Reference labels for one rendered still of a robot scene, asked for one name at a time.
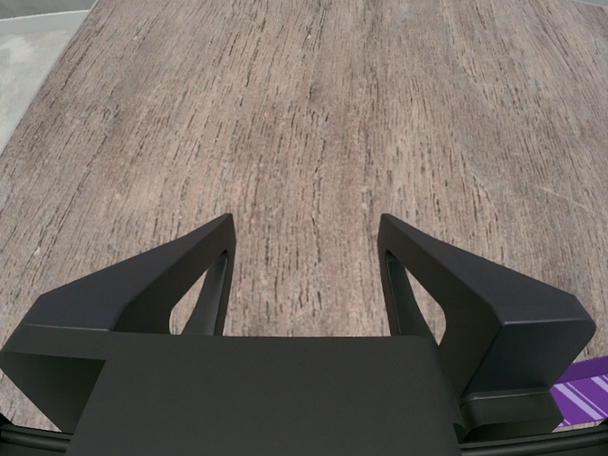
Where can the purple striped necktie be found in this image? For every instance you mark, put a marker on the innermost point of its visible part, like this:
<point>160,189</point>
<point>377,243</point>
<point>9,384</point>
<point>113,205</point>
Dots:
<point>581,393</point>

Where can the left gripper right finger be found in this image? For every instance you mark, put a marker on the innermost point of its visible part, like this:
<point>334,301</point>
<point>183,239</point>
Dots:
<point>505,331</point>

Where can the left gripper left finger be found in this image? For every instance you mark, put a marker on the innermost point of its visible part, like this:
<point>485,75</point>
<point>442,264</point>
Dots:
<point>138,294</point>

